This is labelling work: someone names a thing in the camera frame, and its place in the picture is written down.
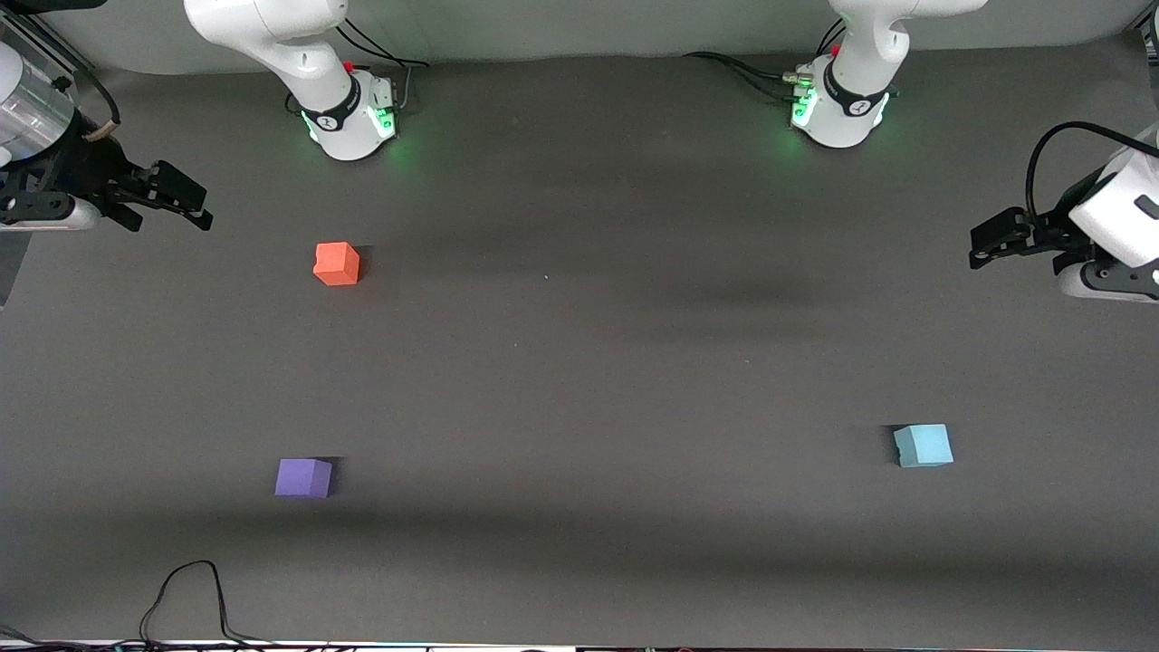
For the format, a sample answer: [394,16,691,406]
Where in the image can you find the black arm base cables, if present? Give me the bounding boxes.
[335,18,431,114]
[684,18,848,101]

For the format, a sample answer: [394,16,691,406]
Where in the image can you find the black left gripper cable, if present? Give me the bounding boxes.
[1025,121,1159,223]

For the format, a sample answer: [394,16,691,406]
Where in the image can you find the purple foam block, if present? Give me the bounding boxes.
[274,458,334,499]

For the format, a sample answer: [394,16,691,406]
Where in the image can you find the black looped table cable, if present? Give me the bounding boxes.
[139,560,273,647]

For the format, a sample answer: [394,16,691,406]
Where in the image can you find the light blue foam block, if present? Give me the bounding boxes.
[893,424,954,468]

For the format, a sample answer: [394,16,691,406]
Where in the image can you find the black left arm base cables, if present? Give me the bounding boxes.
[684,18,848,101]

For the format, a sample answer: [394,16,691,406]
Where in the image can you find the black right arm base cables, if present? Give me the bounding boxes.
[335,18,431,114]

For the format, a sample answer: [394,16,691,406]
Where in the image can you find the orange foam block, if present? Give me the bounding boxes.
[313,242,361,287]

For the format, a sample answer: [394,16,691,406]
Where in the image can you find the black table edge cables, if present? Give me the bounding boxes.
[0,623,146,652]

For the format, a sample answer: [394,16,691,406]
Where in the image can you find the dark grey table mat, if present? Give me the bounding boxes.
[0,34,1159,646]

